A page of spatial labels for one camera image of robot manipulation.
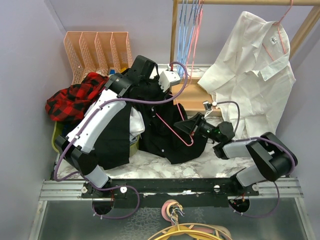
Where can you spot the peach file organizer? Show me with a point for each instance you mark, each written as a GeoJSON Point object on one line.
{"type": "Point", "coordinates": [97, 51]}

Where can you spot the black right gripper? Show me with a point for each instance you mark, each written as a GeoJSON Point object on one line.
{"type": "Point", "coordinates": [192, 125]}

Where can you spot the wooden clothes rack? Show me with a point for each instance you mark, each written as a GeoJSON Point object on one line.
{"type": "Point", "coordinates": [193, 96]}

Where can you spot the pink hanger bundle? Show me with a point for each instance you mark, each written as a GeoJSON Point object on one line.
{"type": "Point", "coordinates": [192, 46]}

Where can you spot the pink hanger pile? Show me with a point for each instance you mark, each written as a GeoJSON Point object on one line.
{"type": "Point", "coordinates": [171, 210]}

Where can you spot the pink hanger holding shirt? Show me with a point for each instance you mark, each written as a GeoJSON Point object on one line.
{"type": "Point", "coordinates": [278, 25]}

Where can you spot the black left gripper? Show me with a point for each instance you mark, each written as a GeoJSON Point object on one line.
{"type": "Point", "coordinates": [161, 95]}

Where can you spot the red black plaid shirt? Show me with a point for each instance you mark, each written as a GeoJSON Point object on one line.
{"type": "Point", "coordinates": [69, 105]}

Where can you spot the yellow hanger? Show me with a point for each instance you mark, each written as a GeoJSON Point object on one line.
{"type": "Point", "coordinates": [183, 229]}

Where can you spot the white hanging shirt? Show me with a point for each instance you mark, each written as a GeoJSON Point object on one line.
{"type": "Point", "coordinates": [251, 78]}

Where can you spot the black button shirt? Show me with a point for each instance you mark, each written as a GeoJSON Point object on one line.
{"type": "Point", "coordinates": [160, 137]}

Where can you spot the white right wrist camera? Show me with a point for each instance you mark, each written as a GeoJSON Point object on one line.
{"type": "Point", "coordinates": [209, 107]}

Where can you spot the white crumpled shirt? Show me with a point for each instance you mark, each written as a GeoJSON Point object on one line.
{"type": "Point", "coordinates": [136, 122]}

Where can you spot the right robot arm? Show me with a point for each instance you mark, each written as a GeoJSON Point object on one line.
{"type": "Point", "coordinates": [272, 159]}

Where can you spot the blue hanger bundle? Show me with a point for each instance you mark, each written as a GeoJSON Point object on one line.
{"type": "Point", "coordinates": [186, 27]}

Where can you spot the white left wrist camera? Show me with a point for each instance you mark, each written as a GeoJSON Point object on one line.
{"type": "Point", "coordinates": [167, 79]}

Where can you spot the boxes in organizer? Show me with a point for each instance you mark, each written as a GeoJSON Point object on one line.
{"type": "Point", "coordinates": [114, 71]}

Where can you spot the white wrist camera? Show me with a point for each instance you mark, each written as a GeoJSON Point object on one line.
{"type": "Point", "coordinates": [167, 79]}
{"type": "Point", "coordinates": [209, 107]}

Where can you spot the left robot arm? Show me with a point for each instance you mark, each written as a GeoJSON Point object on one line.
{"type": "Point", "coordinates": [133, 85]}

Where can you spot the black mounting rail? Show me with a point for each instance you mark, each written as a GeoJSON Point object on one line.
{"type": "Point", "coordinates": [152, 193]}

